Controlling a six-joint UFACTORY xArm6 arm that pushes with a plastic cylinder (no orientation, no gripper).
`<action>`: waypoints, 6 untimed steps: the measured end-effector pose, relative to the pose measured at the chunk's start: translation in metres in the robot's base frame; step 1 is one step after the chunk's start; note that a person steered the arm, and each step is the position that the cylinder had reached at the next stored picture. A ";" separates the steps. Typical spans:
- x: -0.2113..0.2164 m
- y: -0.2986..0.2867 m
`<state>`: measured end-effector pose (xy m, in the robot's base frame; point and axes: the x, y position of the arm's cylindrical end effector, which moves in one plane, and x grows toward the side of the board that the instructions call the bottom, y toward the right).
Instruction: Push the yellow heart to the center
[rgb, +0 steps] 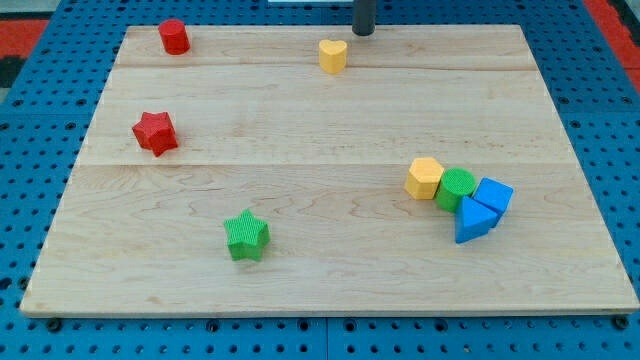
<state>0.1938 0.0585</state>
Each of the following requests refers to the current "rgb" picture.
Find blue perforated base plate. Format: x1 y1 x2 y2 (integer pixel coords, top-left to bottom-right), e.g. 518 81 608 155
1 1 639 359

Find blue triangle block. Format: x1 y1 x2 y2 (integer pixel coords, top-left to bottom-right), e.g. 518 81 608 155
455 196 498 244

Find green cylinder block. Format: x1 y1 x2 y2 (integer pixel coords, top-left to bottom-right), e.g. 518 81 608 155
435 167 476 213

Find yellow hexagon block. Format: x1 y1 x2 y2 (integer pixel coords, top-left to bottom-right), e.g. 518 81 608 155
404 157 444 200

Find wooden board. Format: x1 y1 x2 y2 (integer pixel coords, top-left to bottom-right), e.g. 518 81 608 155
21 25 639 318

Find red star block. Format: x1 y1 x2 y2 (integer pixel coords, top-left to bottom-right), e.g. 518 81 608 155
132 112 179 157

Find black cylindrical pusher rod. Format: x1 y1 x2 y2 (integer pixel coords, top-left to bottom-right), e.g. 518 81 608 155
352 0 377 37

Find yellow heart block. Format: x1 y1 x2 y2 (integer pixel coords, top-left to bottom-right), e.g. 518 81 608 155
318 39 348 74

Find red cylinder block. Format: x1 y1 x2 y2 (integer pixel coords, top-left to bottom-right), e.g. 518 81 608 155
158 19 191 55

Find blue cube block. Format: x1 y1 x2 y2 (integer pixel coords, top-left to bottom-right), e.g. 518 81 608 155
473 177 514 228

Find green star block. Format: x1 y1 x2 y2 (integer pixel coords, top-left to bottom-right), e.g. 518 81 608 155
223 209 270 261

